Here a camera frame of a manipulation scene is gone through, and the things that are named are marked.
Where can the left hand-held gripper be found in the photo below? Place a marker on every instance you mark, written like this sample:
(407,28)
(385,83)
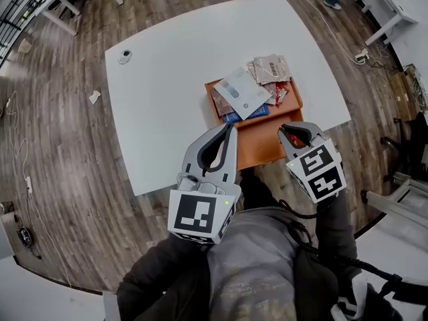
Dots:
(194,212)

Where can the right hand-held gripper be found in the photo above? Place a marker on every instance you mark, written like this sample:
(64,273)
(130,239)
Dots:
(321,172)

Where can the small red packet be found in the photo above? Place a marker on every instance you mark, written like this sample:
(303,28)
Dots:
(294,139)
(281,90)

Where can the orange storage box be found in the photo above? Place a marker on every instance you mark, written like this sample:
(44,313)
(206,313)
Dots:
(294,99)

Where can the orange drawer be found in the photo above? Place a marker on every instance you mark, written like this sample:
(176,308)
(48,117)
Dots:
(257,142)

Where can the blue packet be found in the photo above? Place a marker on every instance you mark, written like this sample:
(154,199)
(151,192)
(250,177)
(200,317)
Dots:
(261,111)

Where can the brown snack packet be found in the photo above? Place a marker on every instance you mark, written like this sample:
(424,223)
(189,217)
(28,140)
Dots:
(220,104)

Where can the white pouch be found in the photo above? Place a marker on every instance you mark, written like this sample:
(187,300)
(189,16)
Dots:
(242,92)

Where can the white labelled snack packet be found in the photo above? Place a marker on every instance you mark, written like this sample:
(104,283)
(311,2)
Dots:
(274,69)

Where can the person's left forearm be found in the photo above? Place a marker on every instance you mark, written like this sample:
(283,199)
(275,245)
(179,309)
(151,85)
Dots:
(157,273)

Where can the person's right forearm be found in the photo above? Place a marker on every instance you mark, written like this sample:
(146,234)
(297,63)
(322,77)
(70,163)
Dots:
(334,226)

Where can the person's legs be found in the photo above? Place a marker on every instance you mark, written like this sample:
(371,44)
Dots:
(257,189)

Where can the white power strip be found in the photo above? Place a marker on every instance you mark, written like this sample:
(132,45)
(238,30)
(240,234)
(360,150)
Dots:
(361,57)
(28,183)

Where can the person's torso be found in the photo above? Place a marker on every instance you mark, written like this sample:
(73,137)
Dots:
(247,266)

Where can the white metal rack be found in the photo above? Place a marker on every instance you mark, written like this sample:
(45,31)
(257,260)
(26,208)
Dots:
(394,199)

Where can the cardboard box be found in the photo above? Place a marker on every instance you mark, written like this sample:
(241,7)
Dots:
(404,92)

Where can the white paper scrap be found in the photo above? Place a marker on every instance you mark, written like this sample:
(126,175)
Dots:
(94,97)

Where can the white curved desk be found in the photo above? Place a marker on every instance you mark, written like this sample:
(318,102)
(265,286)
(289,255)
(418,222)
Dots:
(40,296)
(394,242)

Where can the black harness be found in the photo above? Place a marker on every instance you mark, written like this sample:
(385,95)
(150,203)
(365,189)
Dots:
(368,266)

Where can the black round device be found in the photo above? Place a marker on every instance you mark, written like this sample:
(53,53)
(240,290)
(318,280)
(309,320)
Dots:
(25,236)

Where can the small brown box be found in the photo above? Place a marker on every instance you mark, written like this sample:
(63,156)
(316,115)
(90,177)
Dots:
(7,207)

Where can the beige bin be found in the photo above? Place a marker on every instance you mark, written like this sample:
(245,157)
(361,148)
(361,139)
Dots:
(24,45)

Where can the black railing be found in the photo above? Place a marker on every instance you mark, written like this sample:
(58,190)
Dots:
(16,5)

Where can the silver gripper camera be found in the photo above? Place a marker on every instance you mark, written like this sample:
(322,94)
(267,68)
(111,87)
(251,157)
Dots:
(187,181)

